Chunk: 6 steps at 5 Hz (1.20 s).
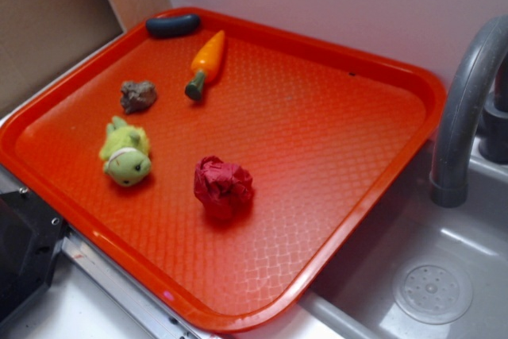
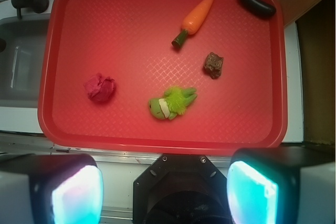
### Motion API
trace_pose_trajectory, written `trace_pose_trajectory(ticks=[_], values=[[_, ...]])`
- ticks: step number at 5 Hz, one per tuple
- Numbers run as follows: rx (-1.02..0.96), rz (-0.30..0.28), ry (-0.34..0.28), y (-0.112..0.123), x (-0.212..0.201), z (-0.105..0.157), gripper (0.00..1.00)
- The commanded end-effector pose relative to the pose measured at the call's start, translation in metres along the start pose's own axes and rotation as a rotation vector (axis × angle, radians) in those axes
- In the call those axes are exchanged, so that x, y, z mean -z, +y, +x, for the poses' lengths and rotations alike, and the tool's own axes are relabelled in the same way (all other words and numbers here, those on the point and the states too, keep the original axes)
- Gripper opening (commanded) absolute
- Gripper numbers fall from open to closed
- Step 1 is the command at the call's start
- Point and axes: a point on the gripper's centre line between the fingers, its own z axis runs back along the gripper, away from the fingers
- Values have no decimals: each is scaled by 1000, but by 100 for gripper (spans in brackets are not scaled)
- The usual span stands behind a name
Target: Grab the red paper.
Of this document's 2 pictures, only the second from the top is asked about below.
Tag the brown rock-like lump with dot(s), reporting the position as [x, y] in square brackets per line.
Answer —
[213, 65]

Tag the crumpled red paper ball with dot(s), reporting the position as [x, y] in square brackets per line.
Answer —
[99, 88]

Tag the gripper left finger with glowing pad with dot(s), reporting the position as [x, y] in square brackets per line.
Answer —
[50, 189]

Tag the orange toy carrot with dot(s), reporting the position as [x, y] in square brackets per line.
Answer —
[192, 22]

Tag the red plastic tray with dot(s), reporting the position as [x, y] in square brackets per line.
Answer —
[130, 41]

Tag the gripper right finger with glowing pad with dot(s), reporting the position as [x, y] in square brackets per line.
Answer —
[281, 185]

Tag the green fuzzy toy creature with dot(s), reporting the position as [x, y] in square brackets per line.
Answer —
[173, 103]

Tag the grey sink basin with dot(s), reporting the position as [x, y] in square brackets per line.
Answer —
[22, 59]

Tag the black toy eggplant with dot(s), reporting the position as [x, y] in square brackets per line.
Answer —
[259, 8]

